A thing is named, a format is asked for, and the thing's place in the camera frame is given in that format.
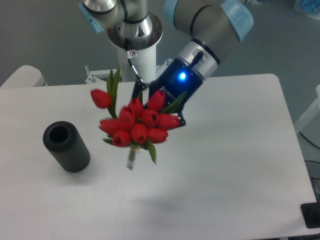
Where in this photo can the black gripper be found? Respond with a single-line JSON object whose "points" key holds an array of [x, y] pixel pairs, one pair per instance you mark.
{"points": [[175, 80]]}

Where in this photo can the white chair back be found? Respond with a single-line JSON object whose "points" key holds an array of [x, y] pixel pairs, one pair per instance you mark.
{"points": [[25, 77]]}

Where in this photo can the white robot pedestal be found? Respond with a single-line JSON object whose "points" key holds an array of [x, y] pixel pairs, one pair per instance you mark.
{"points": [[136, 46]]}

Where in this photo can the red tulip bouquet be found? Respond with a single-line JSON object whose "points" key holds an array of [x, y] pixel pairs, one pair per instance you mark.
{"points": [[138, 125]]}

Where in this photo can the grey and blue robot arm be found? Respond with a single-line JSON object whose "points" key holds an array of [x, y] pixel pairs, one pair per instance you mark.
{"points": [[215, 27]]}

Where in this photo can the white furniture at right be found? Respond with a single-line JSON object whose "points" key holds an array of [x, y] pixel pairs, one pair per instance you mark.
{"points": [[308, 114]]}

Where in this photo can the black box at table edge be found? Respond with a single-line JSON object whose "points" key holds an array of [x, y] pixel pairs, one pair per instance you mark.
{"points": [[311, 214]]}

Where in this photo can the black ribbed vase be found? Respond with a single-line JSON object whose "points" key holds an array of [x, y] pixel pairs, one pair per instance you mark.
{"points": [[63, 141]]}

